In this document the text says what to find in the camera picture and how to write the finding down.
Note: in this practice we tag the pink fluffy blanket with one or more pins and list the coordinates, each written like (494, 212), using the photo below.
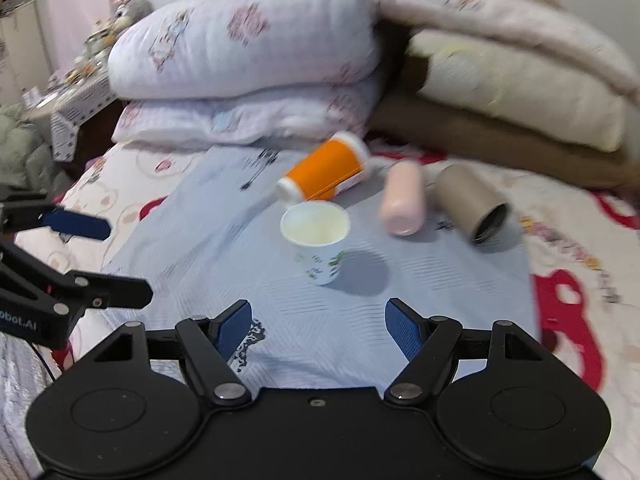
(500, 15)

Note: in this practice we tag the orange and white bottle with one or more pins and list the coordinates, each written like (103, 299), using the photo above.
(325, 165)

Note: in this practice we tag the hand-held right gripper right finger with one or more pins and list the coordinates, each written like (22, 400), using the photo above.
(402, 329)

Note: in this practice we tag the cream pillow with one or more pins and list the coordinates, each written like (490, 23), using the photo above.
(500, 85)

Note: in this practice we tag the white floral folded quilt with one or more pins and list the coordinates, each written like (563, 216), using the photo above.
(250, 50)

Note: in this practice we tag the tan cup with dark inside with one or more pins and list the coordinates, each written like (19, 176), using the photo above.
(465, 192)

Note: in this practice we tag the table with checked cloth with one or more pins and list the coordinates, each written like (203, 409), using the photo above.
(75, 105)

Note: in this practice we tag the light blue patterned cloth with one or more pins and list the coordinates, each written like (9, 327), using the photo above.
(200, 250)

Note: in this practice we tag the white cabinet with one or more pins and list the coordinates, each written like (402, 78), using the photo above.
(25, 40)

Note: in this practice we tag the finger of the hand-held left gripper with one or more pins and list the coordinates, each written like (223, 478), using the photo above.
(75, 225)
(115, 292)

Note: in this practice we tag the pile of tableware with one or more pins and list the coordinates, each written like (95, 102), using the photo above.
(92, 55)

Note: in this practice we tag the pink bottle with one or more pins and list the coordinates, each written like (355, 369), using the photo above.
(402, 200)

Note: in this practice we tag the white printed paper cup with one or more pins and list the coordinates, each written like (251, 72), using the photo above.
(315, 227)

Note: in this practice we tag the grey stuffed toy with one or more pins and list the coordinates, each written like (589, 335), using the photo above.
(125, 5)

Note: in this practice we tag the brown folded blanket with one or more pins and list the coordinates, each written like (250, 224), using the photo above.
(475, 132)

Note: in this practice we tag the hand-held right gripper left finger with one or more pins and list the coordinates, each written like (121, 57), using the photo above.
(234, 329)

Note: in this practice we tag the green quilted jacket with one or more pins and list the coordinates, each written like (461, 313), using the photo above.
(20, 150)

